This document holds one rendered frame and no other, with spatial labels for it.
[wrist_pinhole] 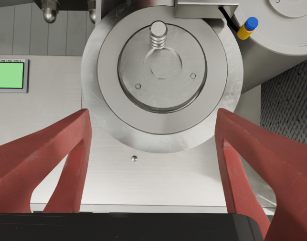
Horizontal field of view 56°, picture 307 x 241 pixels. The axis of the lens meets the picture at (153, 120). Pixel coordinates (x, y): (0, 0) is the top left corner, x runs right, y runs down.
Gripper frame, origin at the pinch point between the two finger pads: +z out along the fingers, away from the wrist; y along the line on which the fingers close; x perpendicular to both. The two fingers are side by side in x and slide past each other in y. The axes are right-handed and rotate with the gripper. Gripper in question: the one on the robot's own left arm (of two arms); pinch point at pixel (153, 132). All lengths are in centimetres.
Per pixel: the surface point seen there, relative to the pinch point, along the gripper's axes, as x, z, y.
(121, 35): 1.2, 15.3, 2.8
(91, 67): 3.8, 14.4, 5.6
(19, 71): 19, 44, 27
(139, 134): 8.5, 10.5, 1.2
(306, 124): 13.0, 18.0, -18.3
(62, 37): 87, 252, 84
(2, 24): 83, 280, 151
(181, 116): 6.7, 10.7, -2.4
